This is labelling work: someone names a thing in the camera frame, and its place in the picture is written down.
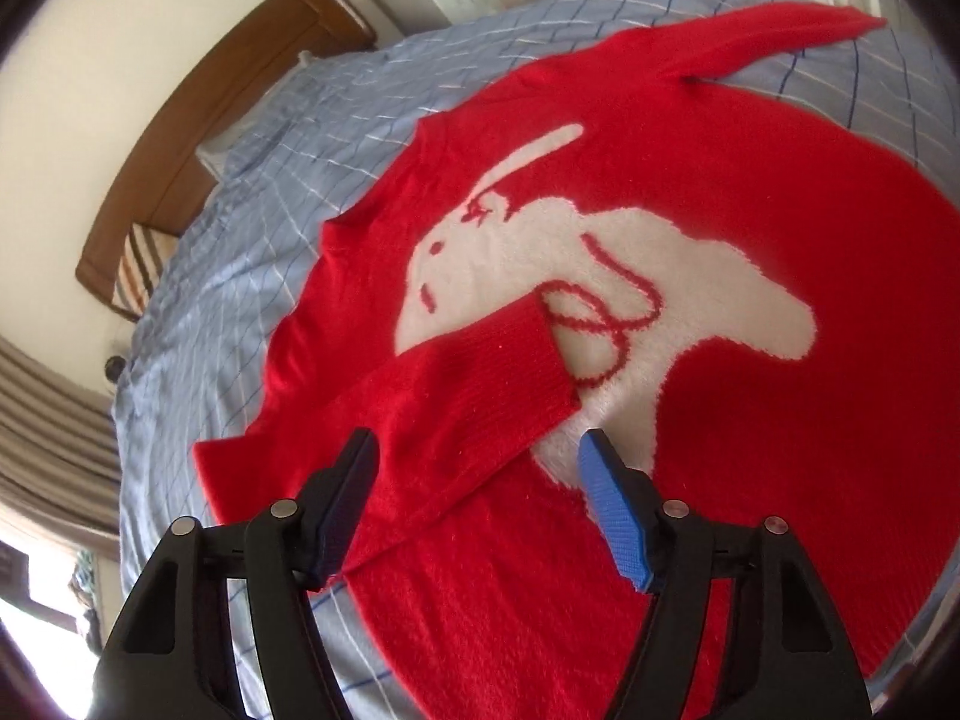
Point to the blue checked duvet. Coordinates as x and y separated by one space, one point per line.
262 225

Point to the red sweater with white rabbit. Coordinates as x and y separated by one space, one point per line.
750 165

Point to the pile of clothes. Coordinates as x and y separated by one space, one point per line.
86 592

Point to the small round clock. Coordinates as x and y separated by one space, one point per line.
114 367

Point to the window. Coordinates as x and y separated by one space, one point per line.
30 585

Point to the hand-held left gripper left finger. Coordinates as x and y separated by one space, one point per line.
349 495

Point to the striped pillow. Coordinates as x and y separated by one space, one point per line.
142 270

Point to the beige curtain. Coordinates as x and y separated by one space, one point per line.
45 420

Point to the wooden headboard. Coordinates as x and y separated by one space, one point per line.
225 75

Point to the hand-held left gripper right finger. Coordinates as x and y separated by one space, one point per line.
615 517

